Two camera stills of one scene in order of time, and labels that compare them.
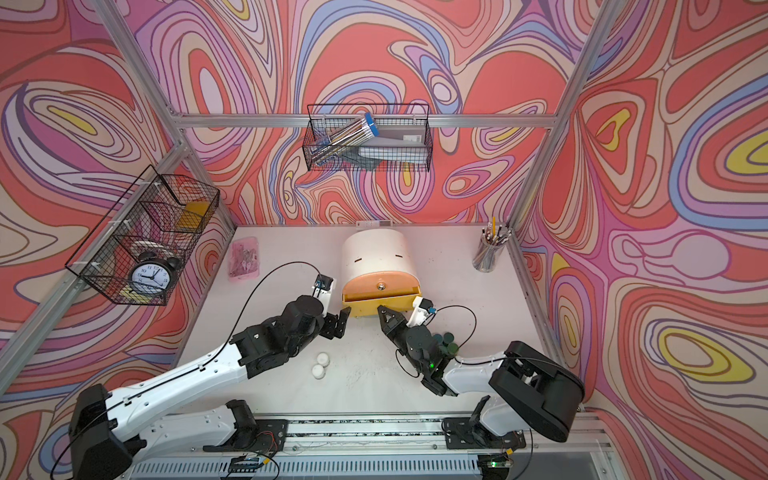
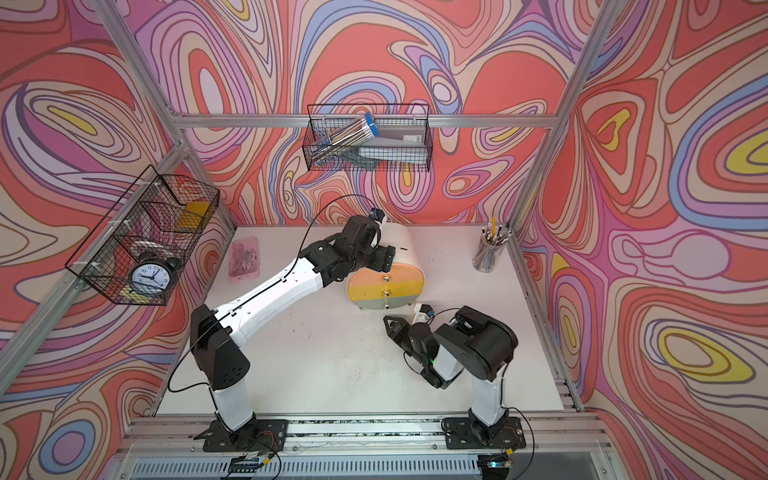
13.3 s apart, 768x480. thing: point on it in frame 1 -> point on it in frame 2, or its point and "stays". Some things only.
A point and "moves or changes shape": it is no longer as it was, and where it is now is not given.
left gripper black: [332, 328] -> [384, 257]
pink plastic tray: [244, 259] stays
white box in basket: [401, 148] stays
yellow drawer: [366, 303] moves or changes shape
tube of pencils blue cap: [351, 136] stays
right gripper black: [394, 325] stays
